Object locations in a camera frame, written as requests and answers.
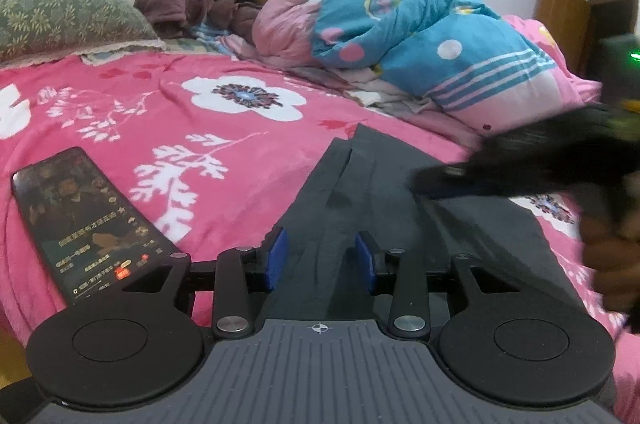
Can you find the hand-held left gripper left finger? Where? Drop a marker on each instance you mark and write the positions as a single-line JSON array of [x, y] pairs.
[[275, 256]]

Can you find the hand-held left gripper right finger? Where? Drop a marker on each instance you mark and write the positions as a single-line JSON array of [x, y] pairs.
[[365, 261]]

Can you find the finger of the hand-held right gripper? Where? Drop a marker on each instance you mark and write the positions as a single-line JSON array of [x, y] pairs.
[[445, 181]]

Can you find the dark grey pants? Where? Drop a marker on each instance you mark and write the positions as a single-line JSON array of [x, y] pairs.
[[380, 184]]

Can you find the person's right hand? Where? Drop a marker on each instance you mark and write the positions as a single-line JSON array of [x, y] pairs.
[[610, 269]]

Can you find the grey white crumpled sheet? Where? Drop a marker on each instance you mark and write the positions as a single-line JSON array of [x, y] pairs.
[[390, 91]]

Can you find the wooden door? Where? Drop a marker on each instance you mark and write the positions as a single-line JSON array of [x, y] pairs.
[[560, 8]]

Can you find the pink and blue quilt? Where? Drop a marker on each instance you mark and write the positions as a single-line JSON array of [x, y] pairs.
[[425, 33]]

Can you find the pink floral blanket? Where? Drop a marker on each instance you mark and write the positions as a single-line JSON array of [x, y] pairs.
[[150, 113]]

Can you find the black smartphone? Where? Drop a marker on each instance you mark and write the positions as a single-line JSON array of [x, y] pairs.
[[85, 219]]

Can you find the light blue striped pillow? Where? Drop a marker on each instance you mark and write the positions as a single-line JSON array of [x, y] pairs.
[[215, 33]]

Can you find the green patterned pillow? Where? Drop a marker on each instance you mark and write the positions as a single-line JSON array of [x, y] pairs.
[[60, 16]]

